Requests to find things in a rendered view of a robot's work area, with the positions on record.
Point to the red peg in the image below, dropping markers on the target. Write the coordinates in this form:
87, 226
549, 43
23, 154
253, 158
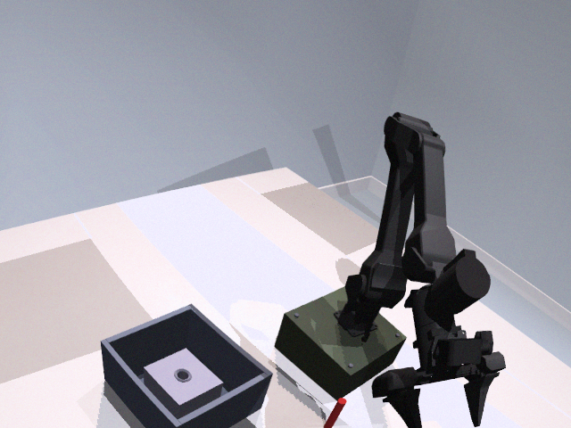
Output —
335, 413

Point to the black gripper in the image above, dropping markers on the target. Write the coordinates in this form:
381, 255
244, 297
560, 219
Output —
398, 384

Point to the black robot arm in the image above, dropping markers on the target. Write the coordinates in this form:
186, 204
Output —
453, 283

